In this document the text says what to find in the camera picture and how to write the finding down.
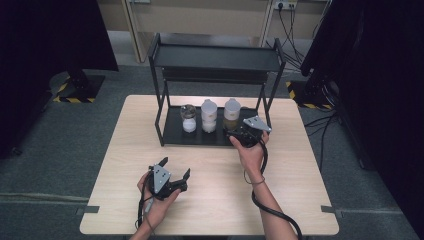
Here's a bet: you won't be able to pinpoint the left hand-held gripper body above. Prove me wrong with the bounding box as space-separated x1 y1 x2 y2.
146 163 188 201

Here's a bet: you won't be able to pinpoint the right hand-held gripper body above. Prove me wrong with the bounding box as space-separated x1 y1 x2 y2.
227 115 273 149

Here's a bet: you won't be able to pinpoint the white-lidded jar of brown powder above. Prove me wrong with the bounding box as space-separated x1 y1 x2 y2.
222 97 242 131

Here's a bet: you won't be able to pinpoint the white-lidded jar of white powder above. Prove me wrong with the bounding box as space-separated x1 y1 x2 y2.
200 98 219 134

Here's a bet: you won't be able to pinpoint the black metal shelf rack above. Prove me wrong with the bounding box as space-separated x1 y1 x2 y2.
148 32 287 148

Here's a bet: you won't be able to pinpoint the person's right hand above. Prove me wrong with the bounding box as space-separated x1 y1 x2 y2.
229 130 270 184

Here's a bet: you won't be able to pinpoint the person's left hand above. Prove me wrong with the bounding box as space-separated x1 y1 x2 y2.
136 171 183 232

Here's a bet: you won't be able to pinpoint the clear-lidded glass jar, white powder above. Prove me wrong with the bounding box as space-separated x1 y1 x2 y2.
179 104 198 134

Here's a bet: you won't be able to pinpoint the thin wrist band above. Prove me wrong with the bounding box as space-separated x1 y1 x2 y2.
243 169 267 186

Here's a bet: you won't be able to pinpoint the stand base with striped tape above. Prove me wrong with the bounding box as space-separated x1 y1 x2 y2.
285 78 334 110
49 69 106 104

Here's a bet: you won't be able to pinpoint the grey tape strip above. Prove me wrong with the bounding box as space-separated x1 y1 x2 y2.
75 205 100 215
320 205 344 219

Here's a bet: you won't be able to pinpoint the beige wooden cabinet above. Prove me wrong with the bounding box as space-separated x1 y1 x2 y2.
96 0 331 64

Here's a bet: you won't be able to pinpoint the white power strip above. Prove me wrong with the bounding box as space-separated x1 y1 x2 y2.
273 0 298 10

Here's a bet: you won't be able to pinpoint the dark curtain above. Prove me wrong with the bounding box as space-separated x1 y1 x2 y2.
299 0 424 240
0 0 119 158

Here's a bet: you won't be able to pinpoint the left hand-held gripper black cable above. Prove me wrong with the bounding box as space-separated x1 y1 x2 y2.
134 171 156 234

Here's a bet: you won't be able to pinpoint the hand-held gripper black cable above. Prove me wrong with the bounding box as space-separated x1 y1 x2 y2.
250 139 304 240
134 171 156 234

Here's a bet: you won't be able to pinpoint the black floor cables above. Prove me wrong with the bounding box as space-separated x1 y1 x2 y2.
303 111 338 172

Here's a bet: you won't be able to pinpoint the right hand-held gripper black cable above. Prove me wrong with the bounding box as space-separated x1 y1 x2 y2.
250 139 304 240

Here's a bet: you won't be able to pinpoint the black power cables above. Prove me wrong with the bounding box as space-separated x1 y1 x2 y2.
264 7 306 70

